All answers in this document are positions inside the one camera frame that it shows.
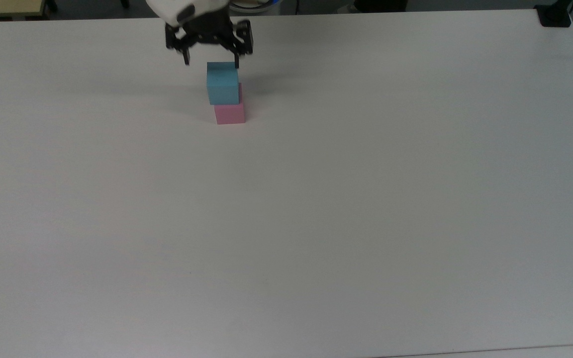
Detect pink cube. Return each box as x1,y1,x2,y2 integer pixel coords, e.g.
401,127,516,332
214,83,246,125

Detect black clamp mount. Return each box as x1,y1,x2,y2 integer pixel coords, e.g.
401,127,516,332
535,0,573,27

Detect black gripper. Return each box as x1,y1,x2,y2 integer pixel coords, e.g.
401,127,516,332
165,7,254,69

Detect wooden table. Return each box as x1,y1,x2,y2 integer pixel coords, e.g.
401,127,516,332
0,0,49,18

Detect blue cube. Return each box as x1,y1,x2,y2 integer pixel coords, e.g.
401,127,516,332
206,62,242,105

